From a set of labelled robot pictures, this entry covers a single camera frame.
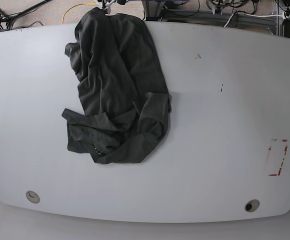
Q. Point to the black tripod legs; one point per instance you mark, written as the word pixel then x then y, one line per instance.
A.
pixel 7 20

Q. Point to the table grommet hole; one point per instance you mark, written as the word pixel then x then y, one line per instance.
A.
pixel 252 205
pixel 32 197

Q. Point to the dark grey T-shirt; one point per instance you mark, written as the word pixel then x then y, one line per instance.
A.
pixel 121 87

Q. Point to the red tape rectangle marking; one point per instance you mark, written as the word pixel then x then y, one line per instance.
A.
pixel 276 155

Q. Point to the aluminium frame base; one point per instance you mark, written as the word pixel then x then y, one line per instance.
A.
pixel 154 10

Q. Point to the right table grommet hole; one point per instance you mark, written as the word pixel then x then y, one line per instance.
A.
pixel 252 205

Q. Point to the left table grommet hole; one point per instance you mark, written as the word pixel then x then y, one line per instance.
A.
pixel 32 197

